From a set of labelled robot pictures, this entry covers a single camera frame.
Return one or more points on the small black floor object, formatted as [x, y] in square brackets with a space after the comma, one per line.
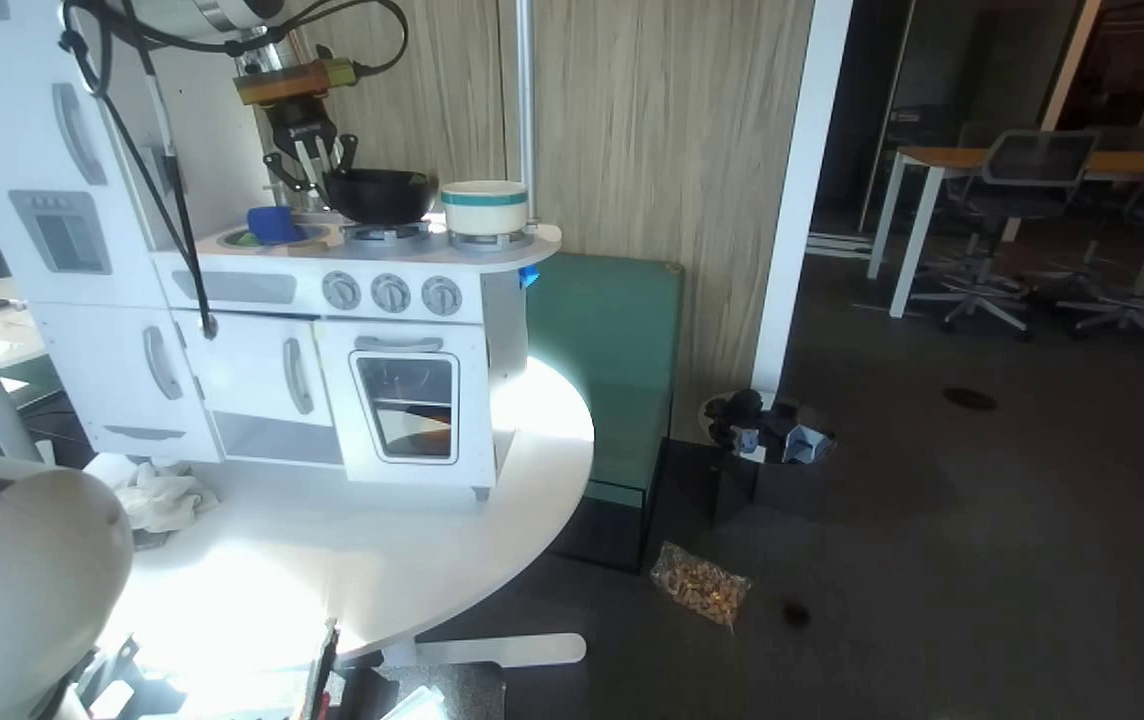
[799, 613]

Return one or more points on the white building pillar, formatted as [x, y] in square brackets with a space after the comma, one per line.
[806, 200]

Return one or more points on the black bowl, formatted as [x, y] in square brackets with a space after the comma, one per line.
[381, 196]

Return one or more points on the black gear pile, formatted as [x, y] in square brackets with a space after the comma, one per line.
[736, 417]

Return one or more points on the wooden desk with white legs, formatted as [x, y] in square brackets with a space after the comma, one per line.
[946, 163]

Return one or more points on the round white table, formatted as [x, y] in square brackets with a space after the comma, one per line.
[334, 561]

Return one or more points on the crumpled white cloth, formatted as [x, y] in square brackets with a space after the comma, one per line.
[158, 502]

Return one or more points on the blue sponge object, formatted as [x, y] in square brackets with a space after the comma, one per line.
[277, 226]

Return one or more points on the thin white pole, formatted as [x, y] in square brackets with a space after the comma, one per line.
[522, 107]

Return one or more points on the small blue white cup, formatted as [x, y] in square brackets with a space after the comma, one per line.
[750, 449]
[806, 445]

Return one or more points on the patterned snack bag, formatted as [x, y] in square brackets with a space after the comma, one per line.
[701, 585]

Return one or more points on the tan wrist camera mount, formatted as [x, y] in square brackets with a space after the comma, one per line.
[286, 85]

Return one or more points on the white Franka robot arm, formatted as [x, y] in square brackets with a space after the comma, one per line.
[14, 585]

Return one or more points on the white bowl with teal stripe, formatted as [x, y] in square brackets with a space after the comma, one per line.
[481, 213]

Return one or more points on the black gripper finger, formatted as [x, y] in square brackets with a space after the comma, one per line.
[295, 164]
[340, 149]

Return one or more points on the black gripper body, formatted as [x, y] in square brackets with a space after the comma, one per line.
[310, 120]

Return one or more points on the white toy play kitchen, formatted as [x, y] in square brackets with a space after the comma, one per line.
[266, 384]

